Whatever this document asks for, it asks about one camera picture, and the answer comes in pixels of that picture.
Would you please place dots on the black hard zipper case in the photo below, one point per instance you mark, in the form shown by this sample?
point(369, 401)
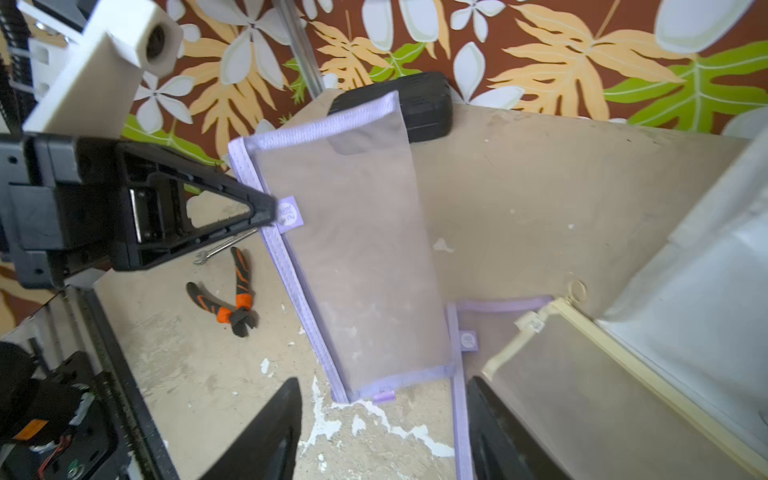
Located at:
point(425, 102)

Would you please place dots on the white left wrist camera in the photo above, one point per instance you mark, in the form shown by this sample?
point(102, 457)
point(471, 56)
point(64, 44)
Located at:
point(89, 90)

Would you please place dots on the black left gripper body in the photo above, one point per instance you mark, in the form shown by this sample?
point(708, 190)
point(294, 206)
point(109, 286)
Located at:
point(65, 206)

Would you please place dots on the purple mesh pouch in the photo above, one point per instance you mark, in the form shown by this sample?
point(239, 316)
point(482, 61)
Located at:
point(478, 330)

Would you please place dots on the white Doraemon canvas bag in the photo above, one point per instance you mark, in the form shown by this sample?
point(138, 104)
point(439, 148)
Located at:
point(697, 312)

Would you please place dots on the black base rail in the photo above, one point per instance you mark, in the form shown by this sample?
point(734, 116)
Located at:
point(70, 406)

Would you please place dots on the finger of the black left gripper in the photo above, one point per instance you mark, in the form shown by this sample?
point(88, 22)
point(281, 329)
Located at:
point(170, 205)

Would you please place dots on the cream mesh pouch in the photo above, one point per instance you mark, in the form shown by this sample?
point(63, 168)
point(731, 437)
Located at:
point(598, 410)

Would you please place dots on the silver open-end wrench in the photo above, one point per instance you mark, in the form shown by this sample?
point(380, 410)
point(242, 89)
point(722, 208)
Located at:
point(204, 255)

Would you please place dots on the lilac mesh pouch under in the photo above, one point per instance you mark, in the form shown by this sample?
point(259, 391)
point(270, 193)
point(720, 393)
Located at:
point(351, 246)

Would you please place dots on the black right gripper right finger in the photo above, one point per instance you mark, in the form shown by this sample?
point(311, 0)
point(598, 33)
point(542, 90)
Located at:
point(501, 447)

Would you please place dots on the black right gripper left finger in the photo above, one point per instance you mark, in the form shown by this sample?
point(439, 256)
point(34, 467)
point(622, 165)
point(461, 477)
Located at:
point(267, 447)

